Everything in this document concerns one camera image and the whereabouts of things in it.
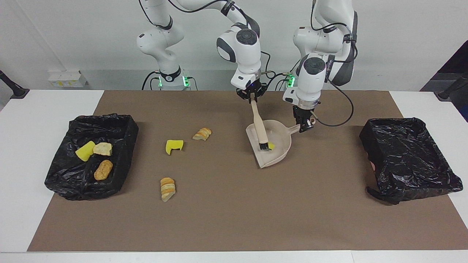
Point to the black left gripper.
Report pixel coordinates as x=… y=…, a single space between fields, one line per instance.
x=303 y=112

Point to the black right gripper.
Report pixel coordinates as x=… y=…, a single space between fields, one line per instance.
x=253 y=89

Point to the beige plastic dustpan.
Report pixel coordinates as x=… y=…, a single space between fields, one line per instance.
x=279 y=140

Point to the beige brush black bristles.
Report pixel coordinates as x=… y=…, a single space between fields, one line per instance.
x=259 y=124

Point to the pale bread piece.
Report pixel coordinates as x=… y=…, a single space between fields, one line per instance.
x=102 y=149

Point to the brown bread roll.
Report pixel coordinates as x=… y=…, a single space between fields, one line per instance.
x=103 y=170

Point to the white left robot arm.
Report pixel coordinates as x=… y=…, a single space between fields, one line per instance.
x=312 y=80

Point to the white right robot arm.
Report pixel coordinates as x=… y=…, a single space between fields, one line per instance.
x=245 y=47

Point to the bin with black bag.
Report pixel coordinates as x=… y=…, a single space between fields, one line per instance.
x=406 y=157
x=73 y=182

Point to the striped croissant piece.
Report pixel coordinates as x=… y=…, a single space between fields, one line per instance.
x=202 y=134

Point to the striped bread slices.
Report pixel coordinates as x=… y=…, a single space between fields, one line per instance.
x=168 y=188

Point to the brown table mat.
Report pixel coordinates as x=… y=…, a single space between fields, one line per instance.
x=219 y=237

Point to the black stand foot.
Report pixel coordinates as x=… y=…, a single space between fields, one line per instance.
x=18 y=93
x=448 y=95

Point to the white socket box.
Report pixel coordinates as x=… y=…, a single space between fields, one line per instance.
x=65 y=78

